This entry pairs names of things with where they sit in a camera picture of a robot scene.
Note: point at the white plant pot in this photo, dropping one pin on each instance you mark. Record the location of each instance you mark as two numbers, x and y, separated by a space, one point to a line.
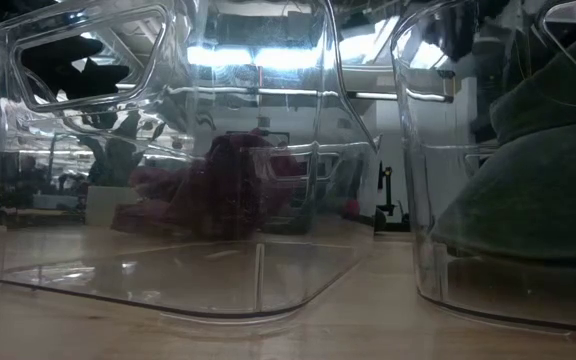
103 205

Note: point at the artificial green leafy plant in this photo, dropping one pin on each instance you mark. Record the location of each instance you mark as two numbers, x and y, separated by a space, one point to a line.
118 160

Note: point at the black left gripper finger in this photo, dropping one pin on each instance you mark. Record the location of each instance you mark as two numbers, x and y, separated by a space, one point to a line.
98 79
87 48

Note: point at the bright ceiling light panel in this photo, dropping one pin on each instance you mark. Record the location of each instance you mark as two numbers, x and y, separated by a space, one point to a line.
268 57

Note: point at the clear plastic storage bin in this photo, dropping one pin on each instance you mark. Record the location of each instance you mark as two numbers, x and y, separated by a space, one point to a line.
118 280
493 305

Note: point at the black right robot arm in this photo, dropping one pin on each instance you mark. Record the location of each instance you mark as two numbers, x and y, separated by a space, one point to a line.
455 35

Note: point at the small red object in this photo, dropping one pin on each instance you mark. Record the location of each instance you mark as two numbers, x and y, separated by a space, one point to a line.
353 207

